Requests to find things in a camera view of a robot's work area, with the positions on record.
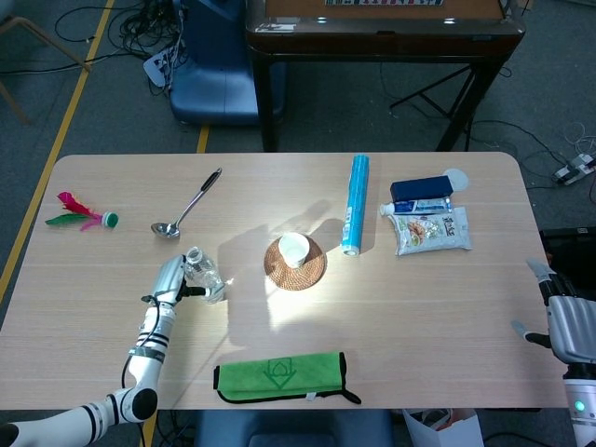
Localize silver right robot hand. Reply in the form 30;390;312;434
510;258;596;369

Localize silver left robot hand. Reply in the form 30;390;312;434
142;254;209;308

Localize clear plastic bottle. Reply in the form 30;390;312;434
184;247;228;305

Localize white paper cup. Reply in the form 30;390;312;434
278;232;311;269

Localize black box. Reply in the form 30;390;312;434
538;226;596;299

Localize feather shuttlecock green base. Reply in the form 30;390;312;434
45;190;120;233

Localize round woven rattan coaster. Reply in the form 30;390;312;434
264;235;328;292

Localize green microfiber cloth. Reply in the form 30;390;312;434
212;351;362;405

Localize grey power strip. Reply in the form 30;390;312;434
551;154;596;186

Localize white paper bag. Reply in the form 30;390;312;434
402;408;485;447

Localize white snack bag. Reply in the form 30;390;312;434
393;206;473;257

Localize white round disc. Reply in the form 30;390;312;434
442;168;470;193

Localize blue padded seat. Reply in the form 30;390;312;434
193;409;395;447

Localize white blue toothpaste tube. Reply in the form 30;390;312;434
379;196;454;217

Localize blue cylindrical wrap roll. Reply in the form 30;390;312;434
341;155;372;257

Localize dark blue rectangular box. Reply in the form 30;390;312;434
389;175;455;204

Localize white power strip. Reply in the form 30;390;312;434
142;46;181;88

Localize white chair wooden legs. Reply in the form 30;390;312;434
0;16;93;126

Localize black tripod stand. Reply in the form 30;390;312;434
388;64;476;153

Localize dark wooden mahjong table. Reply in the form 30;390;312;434
244;0;522;154

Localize steel ladle black handle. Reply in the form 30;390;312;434
150;167;224;240

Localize tangled black floor cables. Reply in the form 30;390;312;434
54;0;187;61

